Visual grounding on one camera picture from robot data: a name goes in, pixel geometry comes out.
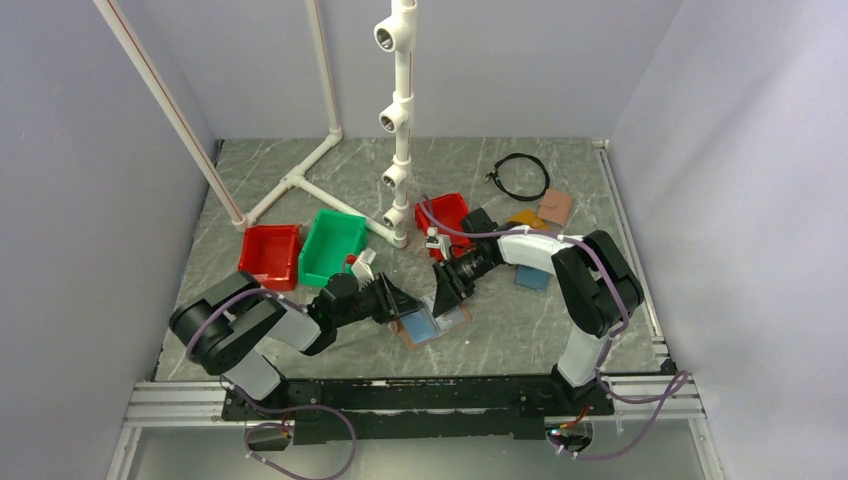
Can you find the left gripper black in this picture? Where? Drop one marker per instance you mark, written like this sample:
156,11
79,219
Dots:
392,301

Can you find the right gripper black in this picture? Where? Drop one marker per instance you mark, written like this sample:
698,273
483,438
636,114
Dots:
451,289

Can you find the brown card holder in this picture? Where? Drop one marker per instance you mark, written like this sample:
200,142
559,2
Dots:
414,341

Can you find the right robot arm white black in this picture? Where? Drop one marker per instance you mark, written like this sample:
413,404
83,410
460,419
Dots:
599,288

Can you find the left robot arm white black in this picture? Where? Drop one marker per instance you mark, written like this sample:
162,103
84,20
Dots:
221,327

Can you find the blue card holder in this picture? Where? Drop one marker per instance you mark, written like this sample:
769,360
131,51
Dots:
532,278

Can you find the orange card holder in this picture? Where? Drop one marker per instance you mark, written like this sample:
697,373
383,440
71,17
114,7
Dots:
530,218

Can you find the pink card holder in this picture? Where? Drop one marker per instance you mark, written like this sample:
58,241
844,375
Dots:
555,207

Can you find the red bin right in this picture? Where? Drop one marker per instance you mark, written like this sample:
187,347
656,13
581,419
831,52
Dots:
449,209

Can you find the red bin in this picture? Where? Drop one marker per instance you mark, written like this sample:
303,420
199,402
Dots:
449,209
270,254

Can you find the green bin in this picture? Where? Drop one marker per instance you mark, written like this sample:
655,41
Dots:
332,237

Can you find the red bin left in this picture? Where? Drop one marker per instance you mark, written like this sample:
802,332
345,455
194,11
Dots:
270,254

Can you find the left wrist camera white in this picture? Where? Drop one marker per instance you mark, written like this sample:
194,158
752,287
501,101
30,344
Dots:
361,265

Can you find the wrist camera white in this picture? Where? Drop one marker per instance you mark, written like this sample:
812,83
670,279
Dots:
438,244
361,265

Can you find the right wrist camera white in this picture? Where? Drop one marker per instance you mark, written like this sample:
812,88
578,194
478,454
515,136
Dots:
438,244

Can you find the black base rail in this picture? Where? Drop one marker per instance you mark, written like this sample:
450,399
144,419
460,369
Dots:
518,406

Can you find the white pvc pipe frame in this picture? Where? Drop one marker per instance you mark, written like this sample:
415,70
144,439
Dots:
294,178

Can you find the aluminium frame rail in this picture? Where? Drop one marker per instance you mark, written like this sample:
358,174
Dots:
201,404

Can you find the white pvc fitting post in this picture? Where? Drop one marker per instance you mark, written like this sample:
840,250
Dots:
397,34

